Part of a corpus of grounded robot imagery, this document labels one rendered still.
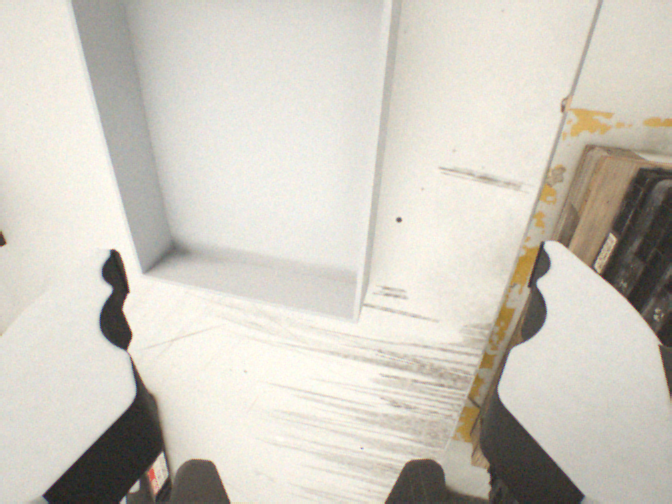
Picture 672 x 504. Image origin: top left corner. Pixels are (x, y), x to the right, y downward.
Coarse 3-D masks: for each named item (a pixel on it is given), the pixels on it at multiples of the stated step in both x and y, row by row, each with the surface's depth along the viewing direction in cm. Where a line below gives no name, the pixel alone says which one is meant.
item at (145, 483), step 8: (0, 336) 52; (152, 400) 50; (152, 464) 55; (168, 464) 61; (144, 472) 53; (168, 472) 62; (144, 480) 55; (168, 480) 64; (144, 488) 56; (152, 488) 57; (160, 488) 61; (168, 488) 66; (128, 496) 49; (136, 496) 54; (144, 496) 57; (152, 496) 58; (160, 496) 62; (168, 496) 67
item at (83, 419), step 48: (96, 288) 8; (48, 336) 7; (96, 336) 7; (0, 384) 6; (48, 384) 6; (96, 384) 6; (144, 384) 7; (0, 432) 5; (48, 432) 5; (96, 432) 5; (144, 432) 6; (0, 480) 5; (48, 480) 5; (96, 480) 5
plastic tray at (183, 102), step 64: (128, 0) 24; (192, 0) 23; (256, 0) 22; (320, 0) 21; (384, 0) 17; (128, 64) 25; (192, 64) 25; (256, 64) 24; (320, 64) 23; (384, 64) 18; (128, 128) 26; (192, 128) 28; (256, 128) 26; (320, 128) 25; (384, 128) 23; (128, 192) 28; (192, 192) 31; (256, 192) 29; (320, 192) 28; (192, 256) 34; (256, 256) 33; (320, 256) 31
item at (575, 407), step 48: (576, 288) 8; (528, 336) 8; (576, 336) 7; (624, 336) 7; (528, 384) 6; (576, 384) 6; (624, 384) 6; (480, 432) 7; (528, 432) 5; (576, 432) 5; (624, 432) 5; (528, 480) 5; (576, 480) 4; (624, 480) 4
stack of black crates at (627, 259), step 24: (648, 168) 67; (648, 192) 64; (624, 216) 71; (648, 216) 62; (624, 240) 69; (648, 240) 62; (600, 264) 77; (624, 264) 68; (648, 264) 62; (624, 288) 67; (648, 288) 59; (648, 312) 59
